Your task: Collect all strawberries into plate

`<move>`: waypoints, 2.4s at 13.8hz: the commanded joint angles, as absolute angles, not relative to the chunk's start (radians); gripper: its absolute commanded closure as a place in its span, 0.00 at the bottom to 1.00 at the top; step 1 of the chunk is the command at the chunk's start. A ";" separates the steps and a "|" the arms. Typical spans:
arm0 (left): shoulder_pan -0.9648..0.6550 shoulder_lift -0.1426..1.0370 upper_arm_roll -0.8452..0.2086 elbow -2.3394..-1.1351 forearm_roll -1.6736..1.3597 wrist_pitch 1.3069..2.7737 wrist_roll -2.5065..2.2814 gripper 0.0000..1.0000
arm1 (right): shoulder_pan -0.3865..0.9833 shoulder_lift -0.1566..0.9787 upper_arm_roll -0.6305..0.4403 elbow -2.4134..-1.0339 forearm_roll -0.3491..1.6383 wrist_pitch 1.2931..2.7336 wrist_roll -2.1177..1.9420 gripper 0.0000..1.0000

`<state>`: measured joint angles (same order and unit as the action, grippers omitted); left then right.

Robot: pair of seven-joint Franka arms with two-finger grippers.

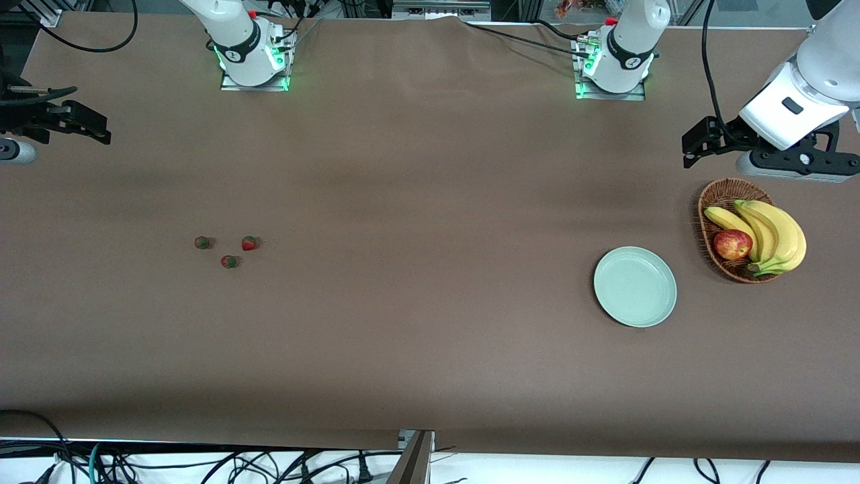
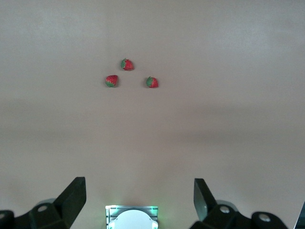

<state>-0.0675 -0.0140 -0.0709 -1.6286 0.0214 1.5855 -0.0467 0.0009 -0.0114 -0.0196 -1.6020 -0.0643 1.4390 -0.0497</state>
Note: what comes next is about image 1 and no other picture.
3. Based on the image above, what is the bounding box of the pale green round plate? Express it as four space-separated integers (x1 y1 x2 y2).
593 246 678 329

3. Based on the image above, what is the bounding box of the brown wicker basket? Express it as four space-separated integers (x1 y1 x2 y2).
697 177 783 284

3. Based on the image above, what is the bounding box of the red apple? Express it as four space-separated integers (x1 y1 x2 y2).
714 229 753 261

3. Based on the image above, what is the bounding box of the yellow banana bunch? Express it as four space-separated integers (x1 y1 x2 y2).
703 199 807 277

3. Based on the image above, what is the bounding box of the orange patterned object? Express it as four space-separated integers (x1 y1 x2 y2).
556 0 605 18

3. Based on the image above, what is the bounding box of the grey metal box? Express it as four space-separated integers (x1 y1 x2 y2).
393 0 491 21

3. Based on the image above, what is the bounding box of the brown table cover sheet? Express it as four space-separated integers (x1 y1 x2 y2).
0 12 860 465

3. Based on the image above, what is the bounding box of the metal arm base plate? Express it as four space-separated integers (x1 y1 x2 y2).
220 67 291 91
574 77 647 102

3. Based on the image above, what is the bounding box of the short black base cable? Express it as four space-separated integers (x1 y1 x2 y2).
533 19 582 42

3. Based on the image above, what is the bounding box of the long black base cable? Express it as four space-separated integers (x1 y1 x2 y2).
464 22 591 60

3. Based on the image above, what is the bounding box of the black base cable bundle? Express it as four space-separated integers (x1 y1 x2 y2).
255 0 322 51

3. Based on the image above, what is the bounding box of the black looped floor cable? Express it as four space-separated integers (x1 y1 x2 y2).
0 409 76 484

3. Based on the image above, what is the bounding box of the black cable with plug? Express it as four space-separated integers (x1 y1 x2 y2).
296 449 378 484

